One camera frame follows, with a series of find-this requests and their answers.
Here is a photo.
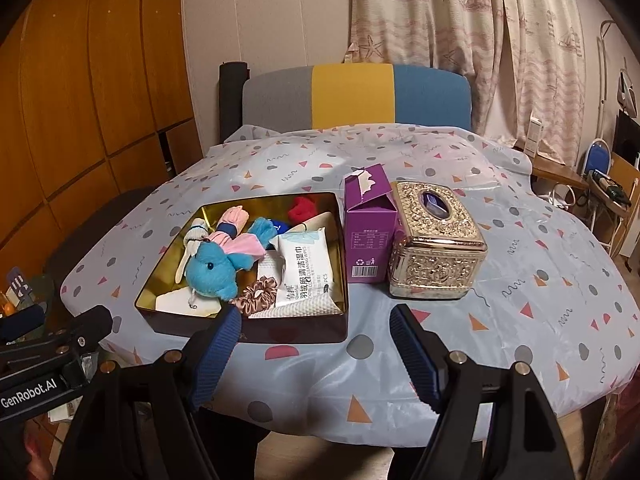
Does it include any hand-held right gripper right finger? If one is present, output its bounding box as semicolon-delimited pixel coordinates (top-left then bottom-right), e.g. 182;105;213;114
389;304;573;480

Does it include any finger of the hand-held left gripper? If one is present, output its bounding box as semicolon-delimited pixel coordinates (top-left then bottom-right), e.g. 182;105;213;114
0;306;46;343
0;305;113;357

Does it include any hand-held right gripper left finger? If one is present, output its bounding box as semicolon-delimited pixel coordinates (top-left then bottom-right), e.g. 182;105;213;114
52;305;243;480

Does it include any brown scrunchie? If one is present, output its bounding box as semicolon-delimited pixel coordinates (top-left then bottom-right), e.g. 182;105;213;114
231;279;279;317

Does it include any blue plush elephant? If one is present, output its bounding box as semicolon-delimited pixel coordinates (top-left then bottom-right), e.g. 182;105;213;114
184;232;264;303

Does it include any gold metal tin box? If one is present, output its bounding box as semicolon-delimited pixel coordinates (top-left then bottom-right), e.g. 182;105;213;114
134;191;350;345

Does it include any white textured cloth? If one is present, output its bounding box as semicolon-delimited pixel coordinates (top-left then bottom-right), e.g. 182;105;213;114
246;294;347;319

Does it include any white wet wipes pack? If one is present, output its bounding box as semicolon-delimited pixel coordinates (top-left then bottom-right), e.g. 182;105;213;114
274;226;337;307

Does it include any pink plush doll blue band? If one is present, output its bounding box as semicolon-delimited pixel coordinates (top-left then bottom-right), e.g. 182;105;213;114
215;206;249;241

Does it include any red plush toy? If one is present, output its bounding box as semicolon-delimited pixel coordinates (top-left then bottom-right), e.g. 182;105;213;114
286;196;322;224

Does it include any gold embossed tissue box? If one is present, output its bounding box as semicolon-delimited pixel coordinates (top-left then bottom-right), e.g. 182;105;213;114
387;180;488;301

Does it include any purple carton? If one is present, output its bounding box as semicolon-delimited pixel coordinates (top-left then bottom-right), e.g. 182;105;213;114
343;164;398;285

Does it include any wooden desk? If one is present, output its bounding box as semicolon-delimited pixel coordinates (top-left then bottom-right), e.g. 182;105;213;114
524;151;592;192

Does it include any wooden wardrobe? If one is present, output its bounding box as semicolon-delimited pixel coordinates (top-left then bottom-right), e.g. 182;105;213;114
0;0;203;281

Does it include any white box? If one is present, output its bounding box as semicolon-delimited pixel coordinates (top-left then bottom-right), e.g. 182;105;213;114
525;116;544;157

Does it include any black green hair tool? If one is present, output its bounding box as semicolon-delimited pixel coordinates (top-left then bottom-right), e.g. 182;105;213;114
591;169;634;207

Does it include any blue folding chair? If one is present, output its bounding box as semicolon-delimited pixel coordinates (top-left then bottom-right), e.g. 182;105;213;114
581;139;614;177

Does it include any grey yellow blue chair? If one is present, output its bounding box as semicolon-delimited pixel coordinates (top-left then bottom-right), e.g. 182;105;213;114
241;62;473;133

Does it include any black monitor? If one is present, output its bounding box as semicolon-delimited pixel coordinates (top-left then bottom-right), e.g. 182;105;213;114
613;109;640;162

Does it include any garment steamer stand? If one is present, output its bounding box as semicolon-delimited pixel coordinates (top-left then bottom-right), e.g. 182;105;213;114
596;19;632;142

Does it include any floral curtain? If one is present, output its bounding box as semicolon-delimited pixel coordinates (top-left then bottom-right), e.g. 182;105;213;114
342;0;601;158

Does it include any garment steamer head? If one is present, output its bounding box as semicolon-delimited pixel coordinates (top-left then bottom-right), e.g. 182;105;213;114
616;69;637;109

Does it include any white cable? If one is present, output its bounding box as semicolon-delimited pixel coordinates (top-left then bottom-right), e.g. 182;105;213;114
549;181;577;212

